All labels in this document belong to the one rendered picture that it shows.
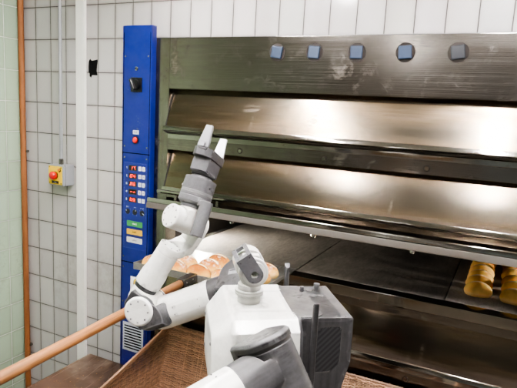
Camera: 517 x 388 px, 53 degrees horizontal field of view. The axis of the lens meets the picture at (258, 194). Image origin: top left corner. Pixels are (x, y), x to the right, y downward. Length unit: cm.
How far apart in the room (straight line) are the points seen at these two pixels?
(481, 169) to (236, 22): 106
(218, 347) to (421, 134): 109
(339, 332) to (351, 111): 101
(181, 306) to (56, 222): 151
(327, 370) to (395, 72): 110
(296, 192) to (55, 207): 132
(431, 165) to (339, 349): 90
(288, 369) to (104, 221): 176
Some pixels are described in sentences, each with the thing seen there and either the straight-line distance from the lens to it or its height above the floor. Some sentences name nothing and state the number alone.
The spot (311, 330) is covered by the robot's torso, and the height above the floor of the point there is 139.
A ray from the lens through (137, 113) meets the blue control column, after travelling 234.
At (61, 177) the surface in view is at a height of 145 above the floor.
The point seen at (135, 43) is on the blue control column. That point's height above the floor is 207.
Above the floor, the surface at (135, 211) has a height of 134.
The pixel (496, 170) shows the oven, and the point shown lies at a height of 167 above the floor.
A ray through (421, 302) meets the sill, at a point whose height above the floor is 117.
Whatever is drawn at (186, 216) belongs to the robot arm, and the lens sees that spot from 135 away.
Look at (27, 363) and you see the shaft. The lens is 139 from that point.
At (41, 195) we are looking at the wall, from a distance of 285.
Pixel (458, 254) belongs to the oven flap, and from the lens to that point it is 174.
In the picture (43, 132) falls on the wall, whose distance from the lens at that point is 280.
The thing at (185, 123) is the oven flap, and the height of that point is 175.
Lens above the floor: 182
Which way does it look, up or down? 9 degrees down
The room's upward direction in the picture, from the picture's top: 3 degrees clockwise
